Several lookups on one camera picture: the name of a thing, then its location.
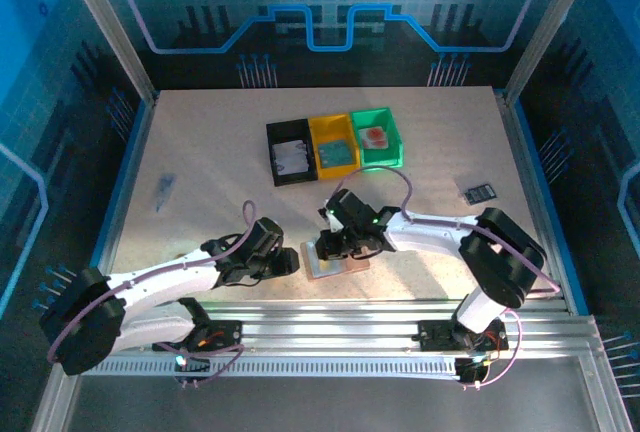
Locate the white card with red circles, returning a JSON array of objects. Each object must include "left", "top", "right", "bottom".
[
  {"left": 360, "top": 126, "right": 390, "bottom": 150},
  {"left": 360, "top": 129, "right": 389, "bottom": 151}
]

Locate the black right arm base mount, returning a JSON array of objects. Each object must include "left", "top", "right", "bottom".
[{"left": 417, "top": 319, "right": 509, "bottom": 353}]

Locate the small black controller board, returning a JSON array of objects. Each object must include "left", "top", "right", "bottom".
[{"left": 457, "top": 356, "right": 494, "bottom": 386}]

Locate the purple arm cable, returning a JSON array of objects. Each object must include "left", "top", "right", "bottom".
[
  {"left": 46, "top": 199, "right": 259, "bottom": 366},
  {"left": 333, "top": 165, "right": 562, "bottom": 298}
]

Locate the aluminium frame rail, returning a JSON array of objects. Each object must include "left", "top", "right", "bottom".
[{"left": 59, "top": 299, "right": 606, "bottom": 358}]

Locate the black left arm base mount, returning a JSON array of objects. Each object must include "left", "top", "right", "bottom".
[{"left": 152, "top": 319, "right": 244, "bottom": 353}]

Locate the slotted grey cable duct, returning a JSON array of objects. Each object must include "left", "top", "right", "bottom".
[{"left": 79, "top": 355, "right": 461, "bottom": 378}]

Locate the yellow plastic bin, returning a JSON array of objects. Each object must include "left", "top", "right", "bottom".
[{"left": 307, "top": 112, "right": 361, "bottom": 182}]

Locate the small black chip card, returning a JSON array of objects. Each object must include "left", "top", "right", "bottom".
[{"left": 462, "top": 182, "right": 499, "bottom": 206}]

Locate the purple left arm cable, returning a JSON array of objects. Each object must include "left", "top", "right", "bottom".
[{"left": 46, "top": 199, "right": 259, "bottom": 366}]

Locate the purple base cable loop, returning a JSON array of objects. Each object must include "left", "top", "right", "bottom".
[
  {"left": 462, "top": 309, "right": 524, "bottom": 389},
  {"left": 172, "top": 336, "right": 250, "bottom": 386}
]

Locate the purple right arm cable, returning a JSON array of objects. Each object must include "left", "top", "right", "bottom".
[{"left": 333, "top": 165, "right": 562, "bottom": 298}]

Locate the brown leather card holder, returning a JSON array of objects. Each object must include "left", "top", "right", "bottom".
[{"left": 299, "top": 240, "right": 372, "bottom": 282}]

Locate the green plastic bin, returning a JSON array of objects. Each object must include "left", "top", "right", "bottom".
[{"left": 349, "top": 107, "right": 405, "bottom": 169}]

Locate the aluminium frame post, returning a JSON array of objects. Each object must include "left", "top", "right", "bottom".
[
  {"left": 54, "top": 0, "right": 161, "bottom": 103},
  {"left": 504, "top": 0, "right": 604, "bottom": 103}
]

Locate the teal chip card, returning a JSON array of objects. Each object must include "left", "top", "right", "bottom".
[
  {"left": 319, "top": 139, "right": 354, "bottom": 167},
  {"left": 318, "top": 144, "right": 351, "bottom": 169}
]

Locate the black plastic bin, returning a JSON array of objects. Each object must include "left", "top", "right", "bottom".
[{"left": 265, "top": 118, "right": 320, "bottom": 187}]

